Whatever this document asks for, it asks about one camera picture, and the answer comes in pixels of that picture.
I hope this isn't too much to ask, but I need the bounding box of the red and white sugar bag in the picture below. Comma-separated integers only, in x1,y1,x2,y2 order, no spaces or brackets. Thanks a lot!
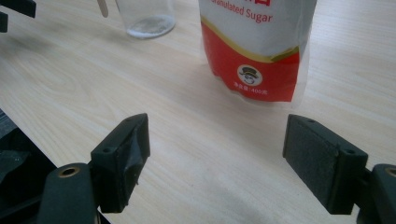
198,0,318,108

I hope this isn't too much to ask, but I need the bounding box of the small wooden stick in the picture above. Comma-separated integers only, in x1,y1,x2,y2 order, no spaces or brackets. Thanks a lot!
96,0,110,19

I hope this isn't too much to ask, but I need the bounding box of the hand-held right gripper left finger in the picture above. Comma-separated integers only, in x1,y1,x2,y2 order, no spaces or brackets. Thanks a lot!
89,112,151,215

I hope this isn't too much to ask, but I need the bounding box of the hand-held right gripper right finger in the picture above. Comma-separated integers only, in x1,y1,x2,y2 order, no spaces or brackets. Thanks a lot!
282,113,369,216

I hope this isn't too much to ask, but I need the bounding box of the clear glass jar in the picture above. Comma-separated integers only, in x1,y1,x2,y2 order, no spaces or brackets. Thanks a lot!
115,0,177,40

